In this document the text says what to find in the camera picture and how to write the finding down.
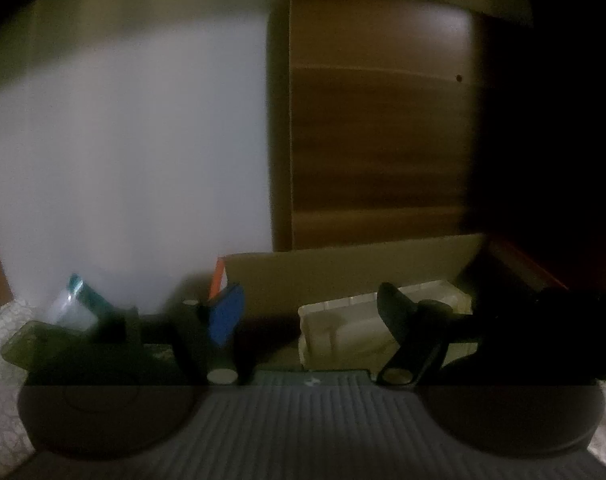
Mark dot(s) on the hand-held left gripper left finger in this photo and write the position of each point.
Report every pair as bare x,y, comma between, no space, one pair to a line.
228,315

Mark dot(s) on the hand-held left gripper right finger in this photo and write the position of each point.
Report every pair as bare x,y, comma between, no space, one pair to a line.
393,310

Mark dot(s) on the orange cardboard box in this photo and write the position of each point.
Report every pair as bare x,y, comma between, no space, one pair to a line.
333,275

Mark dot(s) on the white foam tray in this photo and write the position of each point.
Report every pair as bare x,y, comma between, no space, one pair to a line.
343,330

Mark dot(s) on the teal and white packet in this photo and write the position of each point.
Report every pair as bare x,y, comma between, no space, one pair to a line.
75,305

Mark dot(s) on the brown wooden headboard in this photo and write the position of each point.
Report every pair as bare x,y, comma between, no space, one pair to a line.
373,135

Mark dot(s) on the dark green tray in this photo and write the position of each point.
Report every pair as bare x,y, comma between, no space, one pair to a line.
23,347

